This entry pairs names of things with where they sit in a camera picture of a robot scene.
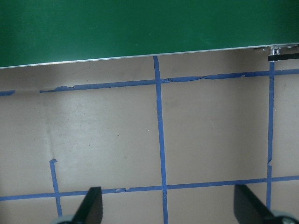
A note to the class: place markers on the green conveyor belt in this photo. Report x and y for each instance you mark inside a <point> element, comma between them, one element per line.
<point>140,25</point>

